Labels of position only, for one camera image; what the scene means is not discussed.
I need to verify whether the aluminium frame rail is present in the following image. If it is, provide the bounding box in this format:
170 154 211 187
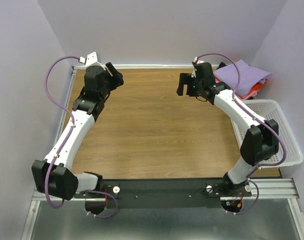
32 178 299 201

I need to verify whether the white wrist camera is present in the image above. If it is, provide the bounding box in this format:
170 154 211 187
78 51 104 68
191 57 204 78

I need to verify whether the white plastic laundry basket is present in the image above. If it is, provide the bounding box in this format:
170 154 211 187
230 99 304 167

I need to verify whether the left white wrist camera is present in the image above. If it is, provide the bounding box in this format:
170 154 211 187
78 51 104 68

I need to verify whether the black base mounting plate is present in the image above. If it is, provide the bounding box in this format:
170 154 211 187
84 178 252 218

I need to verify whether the orange folded t shirt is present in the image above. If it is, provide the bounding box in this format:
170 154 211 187
215 77 269 97

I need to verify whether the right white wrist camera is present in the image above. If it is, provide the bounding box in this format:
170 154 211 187
191 57 204 78

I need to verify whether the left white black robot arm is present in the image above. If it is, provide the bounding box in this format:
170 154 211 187
31 62 124 208

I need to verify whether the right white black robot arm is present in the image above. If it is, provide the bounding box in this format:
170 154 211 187
176 62 279 196

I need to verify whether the purple t shirt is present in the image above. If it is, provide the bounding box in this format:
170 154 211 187
214 60 272 99

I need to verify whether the pink folded t shirt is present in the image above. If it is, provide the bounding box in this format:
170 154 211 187
241 90 259 100

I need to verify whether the dark grey folded t shirt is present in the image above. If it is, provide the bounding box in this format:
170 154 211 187
217 62 227 70

